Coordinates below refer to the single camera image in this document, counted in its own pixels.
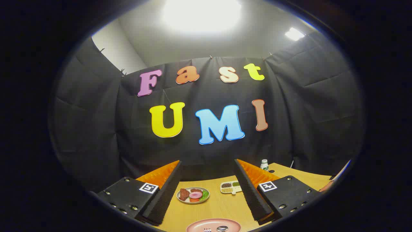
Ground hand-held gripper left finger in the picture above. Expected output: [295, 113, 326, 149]
[97, 160, 183, 226]

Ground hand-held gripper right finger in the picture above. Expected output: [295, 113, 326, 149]
[234, 159, 322, 226]

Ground white divided bean tray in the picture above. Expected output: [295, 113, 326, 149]
[220, 181, 242, 196]

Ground pink round plate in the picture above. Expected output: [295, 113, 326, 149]
[186, 218, 242, 232]

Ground white oval food plate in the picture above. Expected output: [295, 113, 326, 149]
[176, 187, 210, 205]

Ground small ceiling light panel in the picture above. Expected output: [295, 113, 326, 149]
[285, 27, 305, 41]

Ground large ceiling light panel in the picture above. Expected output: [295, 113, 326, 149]
[163, 0, 242, 33]

